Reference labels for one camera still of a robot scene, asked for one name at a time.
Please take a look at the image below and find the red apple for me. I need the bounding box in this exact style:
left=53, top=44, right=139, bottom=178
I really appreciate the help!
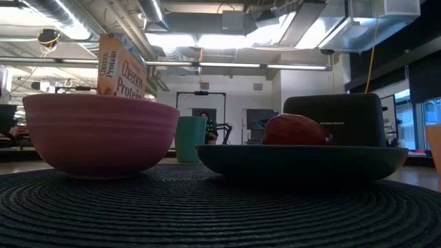
left=262, top=113, right=335, bottom=146

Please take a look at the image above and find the orange Cheerios cereal box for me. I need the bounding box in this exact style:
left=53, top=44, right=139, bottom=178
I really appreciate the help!
left=96, top=32, right=149, bottom=101

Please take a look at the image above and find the person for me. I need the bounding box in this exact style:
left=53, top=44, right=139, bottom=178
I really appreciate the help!
left=198, top=110, right=219, bottom=146

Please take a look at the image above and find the green cup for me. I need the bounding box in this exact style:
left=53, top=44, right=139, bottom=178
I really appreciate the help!
left=174, top=115, right=208, bottom=164

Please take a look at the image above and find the dark background monitor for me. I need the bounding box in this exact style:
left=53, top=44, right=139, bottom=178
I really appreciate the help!
left=245, top=108, right=280, bottom=132

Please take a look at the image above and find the long ceiling strip light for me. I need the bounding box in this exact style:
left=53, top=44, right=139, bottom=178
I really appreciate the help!
left=0, top=56, right=334, bottom=72

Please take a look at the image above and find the dark green plate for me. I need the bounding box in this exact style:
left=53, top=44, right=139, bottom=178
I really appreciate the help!
left=195, top=144, right=410, bottom=184

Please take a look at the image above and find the black round woven placemat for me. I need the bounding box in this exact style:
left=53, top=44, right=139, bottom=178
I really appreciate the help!
left=0, top=163, right=441, bottom=248

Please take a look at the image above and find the pink bowl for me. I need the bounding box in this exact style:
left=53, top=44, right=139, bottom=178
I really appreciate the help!
left=21, top=93, right=181, bottom=180

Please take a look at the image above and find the black toaster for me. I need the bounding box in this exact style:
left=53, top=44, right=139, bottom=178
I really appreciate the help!
left=283, top=92, right=387, bottom=149

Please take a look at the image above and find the grey ventilation unit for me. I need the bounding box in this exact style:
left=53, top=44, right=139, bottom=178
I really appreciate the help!
left=318, top=0, right=422, bottom=54

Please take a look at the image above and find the black ceiling device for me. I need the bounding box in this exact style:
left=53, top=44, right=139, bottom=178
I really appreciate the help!
left=37, top=28, right=61, bottom=48

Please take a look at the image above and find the black background gantry frame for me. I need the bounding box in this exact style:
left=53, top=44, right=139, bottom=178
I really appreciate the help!
left=176, top=90, right=227, bottom=118

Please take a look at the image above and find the silver round ceiling duct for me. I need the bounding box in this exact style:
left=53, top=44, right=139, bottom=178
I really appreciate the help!
left=136, top=0, right=171, bottom=32

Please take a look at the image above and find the yellow hanging cable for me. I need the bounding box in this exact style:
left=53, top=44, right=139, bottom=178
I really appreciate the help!
left=364, top=0, right=380, bottom=94

